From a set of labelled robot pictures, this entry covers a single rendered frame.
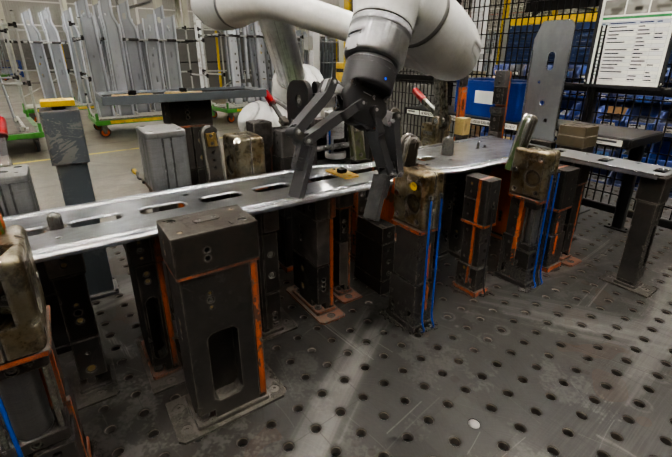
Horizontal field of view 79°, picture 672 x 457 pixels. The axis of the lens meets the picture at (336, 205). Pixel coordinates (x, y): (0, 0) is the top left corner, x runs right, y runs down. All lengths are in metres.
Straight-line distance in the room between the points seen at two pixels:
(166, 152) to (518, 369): 0.78
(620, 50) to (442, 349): 1.13
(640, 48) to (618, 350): 0.95
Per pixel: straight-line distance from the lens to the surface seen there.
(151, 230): 0.68
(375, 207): 0.61
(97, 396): 0.86
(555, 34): 1.41
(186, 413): 0.78
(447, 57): 0.73
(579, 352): 0.97
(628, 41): 1.63
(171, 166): 0.87
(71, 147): 1.03
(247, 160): 0.92
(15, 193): 0.87
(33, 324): 0.55
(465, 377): 0.83
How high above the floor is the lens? 1.25
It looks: 20 degrees down
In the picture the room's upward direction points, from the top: straight up
